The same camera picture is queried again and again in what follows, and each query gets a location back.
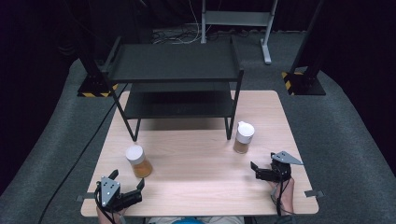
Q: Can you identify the brown powder jar flip lid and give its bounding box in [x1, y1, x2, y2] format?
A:
[233, 120, 256, 155]

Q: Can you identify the person's left hand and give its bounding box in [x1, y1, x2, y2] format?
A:
[96, 206, 127, 224]

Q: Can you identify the orange powder jar round lid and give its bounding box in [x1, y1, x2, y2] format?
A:
[125, 144, 154, 179]

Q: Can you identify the grey metal stand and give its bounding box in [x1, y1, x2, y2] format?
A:
[200, 0, 279, 65]

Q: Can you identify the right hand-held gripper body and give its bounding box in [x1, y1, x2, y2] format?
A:
[255, 150, 304, 183]

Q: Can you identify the person's right hand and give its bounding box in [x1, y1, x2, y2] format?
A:
[268, 177, 296, 216]

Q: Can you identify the long black floor cable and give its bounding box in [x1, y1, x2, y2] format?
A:
[37, 83, 129, 224]

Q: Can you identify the tangle of floor cables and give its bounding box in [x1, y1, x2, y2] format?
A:
[151, 0, 204, 45]

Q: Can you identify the grey tape tab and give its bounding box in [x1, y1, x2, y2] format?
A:
[76, 191, 98, 203]
[304, 189, 325, 199]

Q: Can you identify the right hand-held gripper cable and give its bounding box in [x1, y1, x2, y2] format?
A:
[270, 176, 295, 217]

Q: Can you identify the black stand with striped base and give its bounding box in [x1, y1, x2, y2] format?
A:
[281, 0, 327, 96]
[62, 0, 120, 98]

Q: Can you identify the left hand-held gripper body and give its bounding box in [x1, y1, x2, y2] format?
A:
[93, 176, 144, 213]

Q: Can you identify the black two-tier metal shelf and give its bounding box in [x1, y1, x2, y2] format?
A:
[101, 35, 245, 143]

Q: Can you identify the blue round item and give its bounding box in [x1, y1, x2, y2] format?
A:
[171, 217, 206, 224]

